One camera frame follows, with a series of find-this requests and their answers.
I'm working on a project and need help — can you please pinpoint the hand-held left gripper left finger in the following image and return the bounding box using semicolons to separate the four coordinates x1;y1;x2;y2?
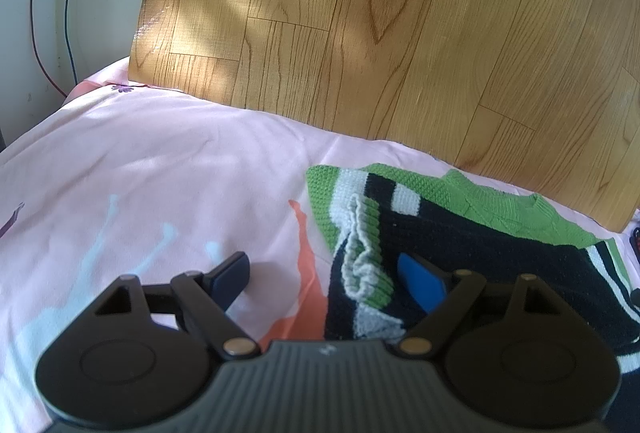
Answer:
94;251;261;360

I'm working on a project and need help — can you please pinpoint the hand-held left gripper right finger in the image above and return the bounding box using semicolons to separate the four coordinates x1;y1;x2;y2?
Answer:
396;253;562;360

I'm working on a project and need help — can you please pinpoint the navy green white knit sweater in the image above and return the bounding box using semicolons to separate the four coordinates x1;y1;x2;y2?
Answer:
305;164;640;364

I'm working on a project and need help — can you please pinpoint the pink printed bedsheet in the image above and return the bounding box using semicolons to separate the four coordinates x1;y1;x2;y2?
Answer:
0;56;640;433

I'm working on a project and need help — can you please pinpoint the wood grain board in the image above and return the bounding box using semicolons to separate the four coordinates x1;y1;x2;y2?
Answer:
127;0;640;235

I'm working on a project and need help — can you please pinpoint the thin dark red cable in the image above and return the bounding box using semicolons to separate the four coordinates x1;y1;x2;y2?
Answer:
30;0;68;98

